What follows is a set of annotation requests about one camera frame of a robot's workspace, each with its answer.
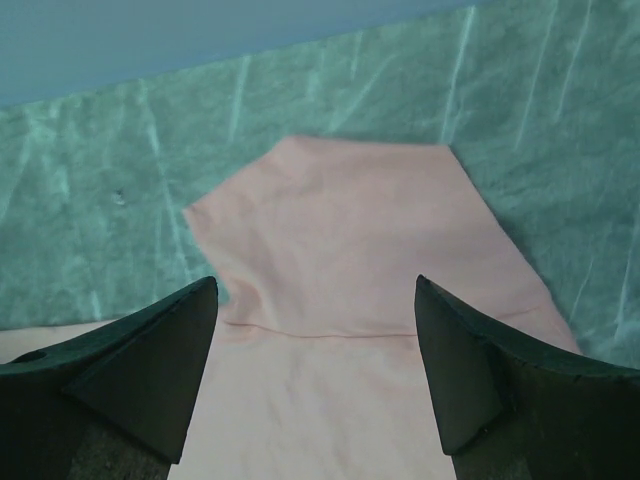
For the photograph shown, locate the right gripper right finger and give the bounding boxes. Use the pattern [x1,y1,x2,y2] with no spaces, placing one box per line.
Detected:
[414,276,639,480]

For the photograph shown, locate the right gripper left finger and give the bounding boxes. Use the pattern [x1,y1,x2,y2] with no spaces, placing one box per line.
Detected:
[1,276,218,479]

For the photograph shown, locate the salmon pink t shirt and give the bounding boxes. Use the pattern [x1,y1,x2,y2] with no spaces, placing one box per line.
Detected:
[1,136,578,479]

